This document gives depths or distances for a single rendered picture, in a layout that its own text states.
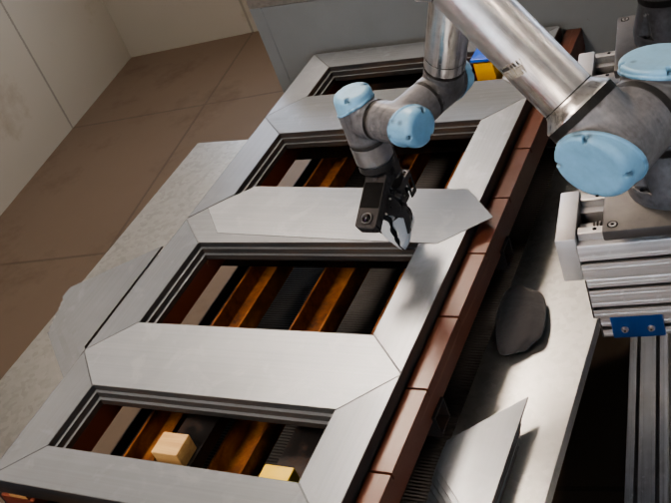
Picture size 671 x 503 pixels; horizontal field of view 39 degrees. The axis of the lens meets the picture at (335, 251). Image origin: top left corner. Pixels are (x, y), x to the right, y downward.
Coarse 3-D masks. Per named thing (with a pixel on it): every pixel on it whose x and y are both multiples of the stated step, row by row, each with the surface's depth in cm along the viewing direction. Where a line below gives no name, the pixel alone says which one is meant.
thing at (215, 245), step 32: (384, 64) 262; (416, 64) 257; (448, 128) 225; (192, 224) 226; (192, 256) 217; (224, 256) 216; (256, 256) 212; (288, 256) 208; (320, 256) 204; (352, 256) 199; (384, 256) 196; (448, 288) 181; (160, 320) 205; (416, 352) 169; (224, 416) 175; (256, 416) 171; (288, 416) 168; (320, 416) 164; (384, 416) 158; (352, 480) 148
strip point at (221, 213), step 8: (248, 192) 229; (232, 200) 229; (240, 200) 228; (216, 208) 228; (224, 208) 227; (232, 208) 226; (216, 216) 225; (224, 216) 224; (216, 224) 223; (224, 224) 221
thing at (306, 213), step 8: (312, 192) 220; (320, 192) 218; (328, 192) 217; (304, 200) 218; (312, 200) 217; (320, 200) 216; (328, 200) 215; (296, 208) 216; (304, 208) 215; (312, 208) 214; (320, 208) 213; (296, 216) 214; (304, 216) 213; (312, 216) 212; (288, 224) 212; (296, 224) 211; (304, 224) 210; (312, 224) 209; (280, 232) 211; (288, 232) 210; (296, 232) 209; (304, 232) 208
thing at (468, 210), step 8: (464, 200) 197; (472, 200) 196; (456, 208) 196; (464, 208) 195; (472, 208) 194; (480, 208) 193; (456, 216) 193; (464, 216) 193; (472, 216) 192; (448, 224) 192; (456, 224) 191; (464, 224) 190; (472, 224) 190; (448, 232) 190; (456, 232) 189; (440, 240) 189
